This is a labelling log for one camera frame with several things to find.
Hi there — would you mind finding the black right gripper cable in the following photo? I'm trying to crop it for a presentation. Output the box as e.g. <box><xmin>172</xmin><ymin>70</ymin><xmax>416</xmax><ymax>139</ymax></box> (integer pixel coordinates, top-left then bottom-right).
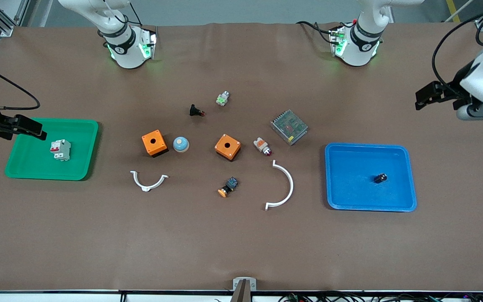
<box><xmin>0</xmin><ymin>62</ymin><xmax>41</xmax><ymax>110</ymax></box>

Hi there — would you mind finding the brown table mat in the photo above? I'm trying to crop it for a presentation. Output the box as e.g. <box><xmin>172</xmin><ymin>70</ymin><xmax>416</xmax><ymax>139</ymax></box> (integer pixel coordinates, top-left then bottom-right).
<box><xmin>0</xmin><ymin>22</ymin><xmax>483</xmax><ymax>292</ymax></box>

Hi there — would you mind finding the black arm base cable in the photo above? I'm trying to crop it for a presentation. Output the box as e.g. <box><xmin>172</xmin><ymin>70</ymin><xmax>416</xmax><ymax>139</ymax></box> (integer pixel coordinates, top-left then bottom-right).
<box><xmin>296</xmin><ymin>20</ymin><xmax>338</xmax><ymax>43</ymax></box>

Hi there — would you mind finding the small white curved clamp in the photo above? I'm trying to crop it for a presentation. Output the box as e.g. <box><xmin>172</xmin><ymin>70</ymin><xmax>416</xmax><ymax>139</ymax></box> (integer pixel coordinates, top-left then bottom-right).
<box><xmin>130</xmin><ymin>170</ymin><xmax>169</xmax><ymax>192</ymax></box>

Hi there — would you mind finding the black cable bundle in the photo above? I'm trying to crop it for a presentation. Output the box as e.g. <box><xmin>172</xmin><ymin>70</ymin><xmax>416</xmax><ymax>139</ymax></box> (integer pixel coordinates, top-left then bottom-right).
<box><xmin>277</xmin><ymin>292</ymin><xmax>483</xmax><ymax>302</ymax></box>

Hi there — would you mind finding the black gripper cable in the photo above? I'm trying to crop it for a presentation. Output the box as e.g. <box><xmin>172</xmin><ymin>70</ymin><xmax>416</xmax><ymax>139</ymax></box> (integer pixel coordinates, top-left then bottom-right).
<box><xmin>432</xmin><ymin>8</ymin><xmax>483</xmax><ymax>97</ymax></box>
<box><xmin>0</xmin><ymin>62</ymin><xmax>41</xmax><ymax>110</ymax></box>

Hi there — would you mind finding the large white curved arc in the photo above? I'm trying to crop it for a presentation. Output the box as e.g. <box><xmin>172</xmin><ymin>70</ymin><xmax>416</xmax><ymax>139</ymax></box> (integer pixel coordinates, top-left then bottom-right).
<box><xmin>265</xmin><ymin>160</ymin><xmax>294</xmax><ymax>211</ymax></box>

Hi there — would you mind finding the white red circuit breaker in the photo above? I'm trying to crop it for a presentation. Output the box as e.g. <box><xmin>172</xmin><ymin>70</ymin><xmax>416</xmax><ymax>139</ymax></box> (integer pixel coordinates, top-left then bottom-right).
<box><xmin>50</xmin><ymin>139</ymin><xmax>71</xmax><ymax>161</ymax></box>

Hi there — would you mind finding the red indicator light switch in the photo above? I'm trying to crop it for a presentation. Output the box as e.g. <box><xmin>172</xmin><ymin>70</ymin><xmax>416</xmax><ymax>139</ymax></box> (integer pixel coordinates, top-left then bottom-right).
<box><xmin>253</xmin><ymin>137</ymin><xmax>273</xmax><ymax>157</ymax></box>

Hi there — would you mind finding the green plastic tray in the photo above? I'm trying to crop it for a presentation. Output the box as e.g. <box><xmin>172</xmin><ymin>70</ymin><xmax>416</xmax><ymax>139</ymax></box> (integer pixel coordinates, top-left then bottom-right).
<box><xmin>5</xmin><ymin>118</ymin><xmax>99</xmax><ymax>181</ymax></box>

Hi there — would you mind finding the blue plastic tray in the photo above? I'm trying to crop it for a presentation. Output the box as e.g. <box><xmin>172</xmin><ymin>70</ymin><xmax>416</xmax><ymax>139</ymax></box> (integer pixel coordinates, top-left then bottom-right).
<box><xmin>325</xmin><ymin>143</ymin><xmax>418</xmax><ymax>212</ymax></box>

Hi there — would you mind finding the aluminium frame profile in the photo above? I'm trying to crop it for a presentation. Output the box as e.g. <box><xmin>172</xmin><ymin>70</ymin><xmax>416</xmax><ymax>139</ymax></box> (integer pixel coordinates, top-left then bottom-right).
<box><xmin>0</xmin><ymin>0</ymin><xmax>30</xmax><ymax>37</ymax></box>

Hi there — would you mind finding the orange button enclosure box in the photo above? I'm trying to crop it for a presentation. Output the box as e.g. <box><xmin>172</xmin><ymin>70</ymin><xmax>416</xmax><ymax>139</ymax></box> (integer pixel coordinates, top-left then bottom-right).
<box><xmin>214</xmin><ymin>134</ymin><xmax>242</xmax><ymax>161</ymax></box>
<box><xmin>142</xmin><ymin>130</ymin><xmax>169</xmax><ymax>158</ymax></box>

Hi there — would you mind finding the orange push button switch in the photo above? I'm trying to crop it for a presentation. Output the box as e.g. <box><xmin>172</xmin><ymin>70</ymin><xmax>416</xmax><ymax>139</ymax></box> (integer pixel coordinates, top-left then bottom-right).
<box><xmin>218</xmin><ymin>177</ymin><xmax>239</xmax><ymax>198</ymax></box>

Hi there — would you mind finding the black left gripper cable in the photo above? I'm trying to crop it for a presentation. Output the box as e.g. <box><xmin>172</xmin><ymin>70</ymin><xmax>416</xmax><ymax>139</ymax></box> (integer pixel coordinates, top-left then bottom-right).
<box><xmin>432</xmin><ymin>8</ymin><xmax>483</xmax><ymax>97</ymax></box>

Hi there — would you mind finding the metal mesh power supply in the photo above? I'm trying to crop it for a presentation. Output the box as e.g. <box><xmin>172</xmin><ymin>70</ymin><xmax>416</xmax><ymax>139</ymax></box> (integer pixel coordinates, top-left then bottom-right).
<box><xmin>270</xmin><ymin>110</ymin><xmax>309</xmax><ymax>146</ymax></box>

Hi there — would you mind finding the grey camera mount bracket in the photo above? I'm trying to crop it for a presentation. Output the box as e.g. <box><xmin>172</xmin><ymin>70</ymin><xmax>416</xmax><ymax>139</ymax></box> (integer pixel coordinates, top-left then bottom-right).
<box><xmin>230</xmin><ymin>277</ymin><xmax>257</xmax><ymax>302</ymax></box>

